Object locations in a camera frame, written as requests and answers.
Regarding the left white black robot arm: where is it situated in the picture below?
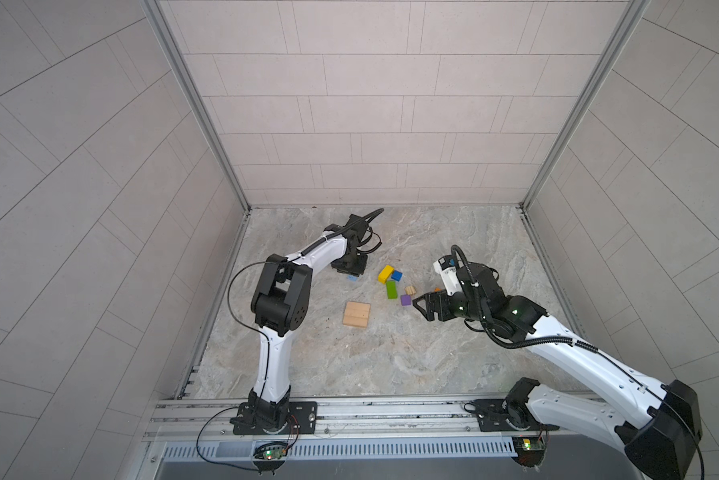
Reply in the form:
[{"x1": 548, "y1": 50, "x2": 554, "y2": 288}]
[{"x1": 231, "y1": 208, "x2": 385, "y2": 435}]

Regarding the left green circuit board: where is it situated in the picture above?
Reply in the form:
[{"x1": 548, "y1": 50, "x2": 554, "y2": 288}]
[{"x1": 252, "y1": 441, "x2": 289, "y2": 463}]

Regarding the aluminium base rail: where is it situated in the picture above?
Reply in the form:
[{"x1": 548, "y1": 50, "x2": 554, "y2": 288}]
[{"x1": 145, "y1": 386, "x2": 627, "y2": 447}]

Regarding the right circuit board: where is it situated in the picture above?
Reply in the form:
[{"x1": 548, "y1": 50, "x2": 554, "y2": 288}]
[{"x1": 511, "y1": 437, "x2": 547, "y2": 468}]

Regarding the yellow wood block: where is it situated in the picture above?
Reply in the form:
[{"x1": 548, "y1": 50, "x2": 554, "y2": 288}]
[{"x1": 377, "y1": 265, "x2": 395, "y2": 284}]

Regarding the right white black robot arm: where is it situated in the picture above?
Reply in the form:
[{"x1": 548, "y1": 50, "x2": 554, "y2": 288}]
[{"x1": 413, "y1": 245, "x2": 703, "y2": 479}]

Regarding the green wood block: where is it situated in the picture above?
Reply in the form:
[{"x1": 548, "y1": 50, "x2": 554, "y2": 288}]
[{"x1": 385, "y1": 280, "x2": 399, "y2": 299}]

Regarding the natural wood block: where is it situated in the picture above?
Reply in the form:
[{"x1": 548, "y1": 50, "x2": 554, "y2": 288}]
[
  {"x1": 346, "y1": 301, "x2": 371, "y2": 314},
  {"x1": 342, "y1": 316, "x2": 369, "y2": 328},
  {"x1": 343, "y1": 310, "x2": 369, "y2": 318}
]

